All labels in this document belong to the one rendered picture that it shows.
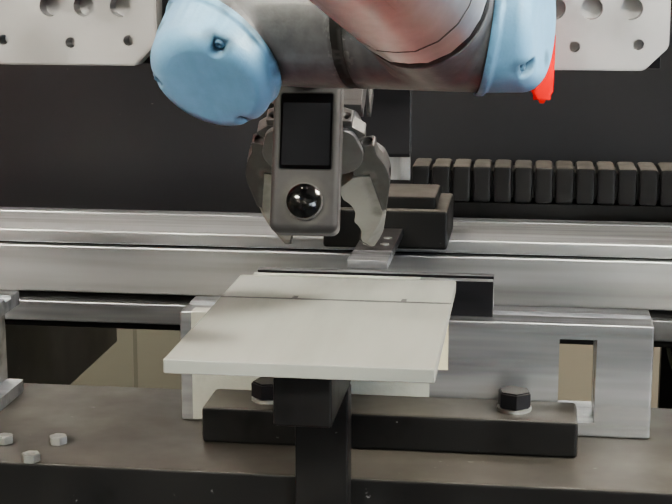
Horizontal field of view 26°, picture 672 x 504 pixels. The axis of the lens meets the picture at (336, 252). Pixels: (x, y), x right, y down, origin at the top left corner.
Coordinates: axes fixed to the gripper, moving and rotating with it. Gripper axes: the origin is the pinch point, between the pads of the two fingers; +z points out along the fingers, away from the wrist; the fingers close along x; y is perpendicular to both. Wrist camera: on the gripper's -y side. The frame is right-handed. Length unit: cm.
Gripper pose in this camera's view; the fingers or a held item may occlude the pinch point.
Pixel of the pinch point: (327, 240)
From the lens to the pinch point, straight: 111.9
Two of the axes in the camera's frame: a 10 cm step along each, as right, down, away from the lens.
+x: -9.9, -0.3, 1.3
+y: 1.0, -7.8, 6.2
